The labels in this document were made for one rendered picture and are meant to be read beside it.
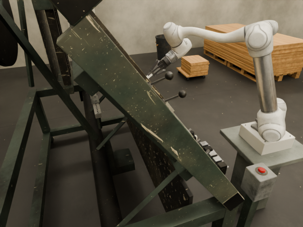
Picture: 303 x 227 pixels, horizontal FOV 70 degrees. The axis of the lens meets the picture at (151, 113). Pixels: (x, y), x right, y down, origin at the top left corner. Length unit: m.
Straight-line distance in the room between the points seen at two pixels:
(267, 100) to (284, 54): 3.63
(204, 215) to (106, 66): 0.98
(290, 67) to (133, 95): 4.89
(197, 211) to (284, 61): 4.28
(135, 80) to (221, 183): 0.72
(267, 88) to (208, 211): 0.81
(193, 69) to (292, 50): 1.96
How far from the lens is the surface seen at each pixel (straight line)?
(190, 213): 1.32
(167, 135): 0.80
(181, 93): 1.00
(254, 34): 1.36
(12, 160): 1.91
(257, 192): 1.43
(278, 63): 5.12
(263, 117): 1.57
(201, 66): 4.82
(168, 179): 1.15
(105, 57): 0.62
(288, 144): 1.95
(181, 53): 1.72
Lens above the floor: 1.88
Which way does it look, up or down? 31 degrees down
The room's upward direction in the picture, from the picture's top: 2 degrees counter-clockwise
